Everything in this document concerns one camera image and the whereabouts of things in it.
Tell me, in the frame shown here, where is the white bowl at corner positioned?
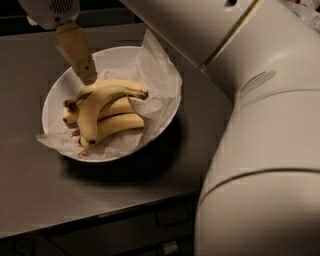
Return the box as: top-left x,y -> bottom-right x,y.
282,0 -> 320,32

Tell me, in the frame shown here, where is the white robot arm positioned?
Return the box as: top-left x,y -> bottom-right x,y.
122,0 -> 320,256

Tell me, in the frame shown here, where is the top rear yellow banana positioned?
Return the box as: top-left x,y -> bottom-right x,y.
63,79 -> 148,111

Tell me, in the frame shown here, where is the black drawer handle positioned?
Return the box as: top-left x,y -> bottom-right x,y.
155,205 -> 191,228

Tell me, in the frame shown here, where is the middle yellow banana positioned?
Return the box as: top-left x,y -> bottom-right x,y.
62,96 -> 142,126

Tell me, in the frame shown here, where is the dark upper drawer front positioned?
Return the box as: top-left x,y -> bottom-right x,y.
45,197 -> 196,256

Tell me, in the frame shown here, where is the white label lower drawer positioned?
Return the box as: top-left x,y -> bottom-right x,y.
163,241 -> 179,255

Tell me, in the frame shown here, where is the curved yellow banana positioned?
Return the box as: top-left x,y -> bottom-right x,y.
77,85 -> 148,144

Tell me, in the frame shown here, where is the dark left cabinet handle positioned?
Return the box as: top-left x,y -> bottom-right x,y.
11,238 -> 36,256

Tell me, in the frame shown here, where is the bottom yellow banana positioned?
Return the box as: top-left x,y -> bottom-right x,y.
72,113 -> 145,157

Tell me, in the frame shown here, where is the large white bowl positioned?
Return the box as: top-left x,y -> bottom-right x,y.
41,45 -> 183,163

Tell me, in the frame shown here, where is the white crinkled paper liner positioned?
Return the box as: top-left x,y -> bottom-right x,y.
35,28 -> 183,161

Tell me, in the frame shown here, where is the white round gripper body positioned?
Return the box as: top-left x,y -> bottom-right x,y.
18,0 -> 80,30

